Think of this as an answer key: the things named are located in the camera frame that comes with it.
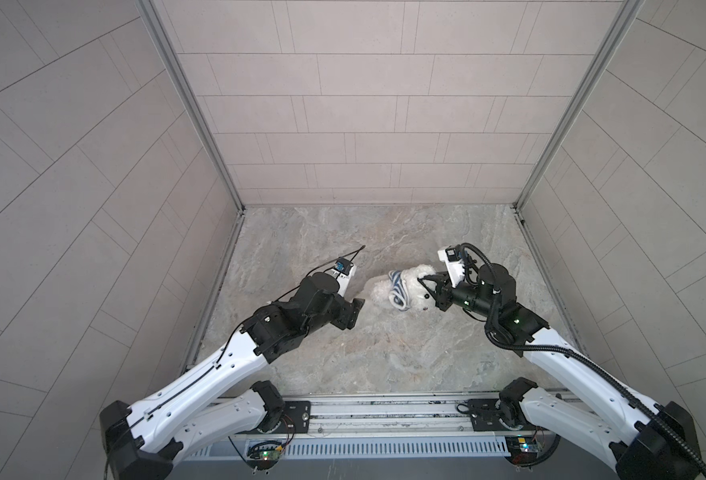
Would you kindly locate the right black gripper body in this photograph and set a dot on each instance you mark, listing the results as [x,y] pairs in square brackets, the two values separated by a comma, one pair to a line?
[468,299]

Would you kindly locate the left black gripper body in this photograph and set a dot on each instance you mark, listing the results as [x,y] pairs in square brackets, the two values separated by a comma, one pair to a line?
[342,316]

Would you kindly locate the white plush teddy bear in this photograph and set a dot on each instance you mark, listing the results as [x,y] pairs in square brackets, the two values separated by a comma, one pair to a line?
[377,289]

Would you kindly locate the blue white striped knit sweater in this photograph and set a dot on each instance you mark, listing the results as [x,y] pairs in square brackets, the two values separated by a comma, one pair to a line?
[398,295]

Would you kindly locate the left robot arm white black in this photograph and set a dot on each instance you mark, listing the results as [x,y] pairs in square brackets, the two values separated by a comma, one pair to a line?
[149,438]

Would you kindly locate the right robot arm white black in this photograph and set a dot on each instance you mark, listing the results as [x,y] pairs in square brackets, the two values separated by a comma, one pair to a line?
[636,436]

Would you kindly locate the white ventilation grille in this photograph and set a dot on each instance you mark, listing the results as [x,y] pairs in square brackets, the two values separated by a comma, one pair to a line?
[397,448]

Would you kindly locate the left green circuit board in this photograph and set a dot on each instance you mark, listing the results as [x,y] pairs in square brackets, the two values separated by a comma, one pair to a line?
[263,456]

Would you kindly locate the green circuit board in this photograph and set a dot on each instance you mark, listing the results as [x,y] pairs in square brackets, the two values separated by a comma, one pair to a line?
[522,450]
[263,456]

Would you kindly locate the right green circuit board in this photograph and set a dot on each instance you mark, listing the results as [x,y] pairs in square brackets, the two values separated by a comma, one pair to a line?
[522,450]

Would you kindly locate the right corner aluminium profile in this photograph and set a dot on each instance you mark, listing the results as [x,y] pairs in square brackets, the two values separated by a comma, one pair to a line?
[619,27]

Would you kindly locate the corner aluminium profile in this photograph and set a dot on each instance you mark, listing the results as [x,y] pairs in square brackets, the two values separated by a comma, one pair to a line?
[619,27]
[149,13]

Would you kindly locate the left corner aluminium profile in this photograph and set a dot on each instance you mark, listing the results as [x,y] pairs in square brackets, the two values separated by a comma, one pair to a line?
[149,13]

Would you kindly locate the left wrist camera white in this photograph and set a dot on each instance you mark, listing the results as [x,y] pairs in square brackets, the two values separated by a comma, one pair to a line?
[343,270]

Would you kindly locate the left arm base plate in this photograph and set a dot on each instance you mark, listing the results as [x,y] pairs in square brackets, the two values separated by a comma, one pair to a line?
[295,418]

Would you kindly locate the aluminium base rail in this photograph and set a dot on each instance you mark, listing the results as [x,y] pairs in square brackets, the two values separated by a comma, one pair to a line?
[389,414]

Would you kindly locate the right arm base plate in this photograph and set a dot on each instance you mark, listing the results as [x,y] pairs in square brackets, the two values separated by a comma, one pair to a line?
[487,415]

